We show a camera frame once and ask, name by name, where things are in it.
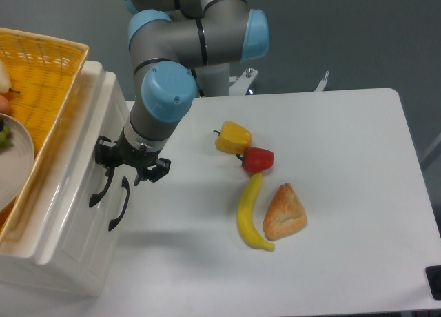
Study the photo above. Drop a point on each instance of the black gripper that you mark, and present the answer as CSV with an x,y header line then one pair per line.
x,y
110,155

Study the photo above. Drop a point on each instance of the black top drawer handle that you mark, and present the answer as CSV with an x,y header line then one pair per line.
x,y
97,197

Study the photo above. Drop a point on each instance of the black drawer handle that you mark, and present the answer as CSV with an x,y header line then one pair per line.
x,y
97,197
122,206

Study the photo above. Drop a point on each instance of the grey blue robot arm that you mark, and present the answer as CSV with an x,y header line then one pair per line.
x,y
167,39

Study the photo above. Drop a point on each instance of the white drawer cabinet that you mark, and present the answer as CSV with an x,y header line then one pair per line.
x,y
87,277

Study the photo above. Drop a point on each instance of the yellow bell pepper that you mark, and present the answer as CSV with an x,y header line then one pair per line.
x,y
233,138

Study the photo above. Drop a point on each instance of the white plate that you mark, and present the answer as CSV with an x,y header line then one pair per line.
x,y
16,162

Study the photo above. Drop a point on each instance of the green grapes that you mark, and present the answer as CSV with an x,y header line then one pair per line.
x,y
5,142

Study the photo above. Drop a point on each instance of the red bell pepper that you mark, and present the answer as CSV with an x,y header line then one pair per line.
x,y
255,159

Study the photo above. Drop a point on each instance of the yellow banana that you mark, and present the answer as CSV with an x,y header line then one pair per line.
x,y
244,215

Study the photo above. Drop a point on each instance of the yellow woven basket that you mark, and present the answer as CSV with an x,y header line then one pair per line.
x,y
44,69

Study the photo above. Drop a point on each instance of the pink peach fruit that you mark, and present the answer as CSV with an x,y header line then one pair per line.
x,y
5,107

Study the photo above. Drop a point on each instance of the pale pear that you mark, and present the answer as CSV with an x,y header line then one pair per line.
x,y
5,80

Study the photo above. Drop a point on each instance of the triangular pastry bread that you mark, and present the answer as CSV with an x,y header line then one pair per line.
x,y
285,215

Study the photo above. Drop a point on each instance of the black object at edge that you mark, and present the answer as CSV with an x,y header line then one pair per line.
x,y
433,274

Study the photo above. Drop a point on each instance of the black bottom drawer handle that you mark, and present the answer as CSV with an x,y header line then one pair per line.
x,y
122,206

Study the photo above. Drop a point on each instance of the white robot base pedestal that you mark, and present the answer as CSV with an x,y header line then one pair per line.
x,y
222,80

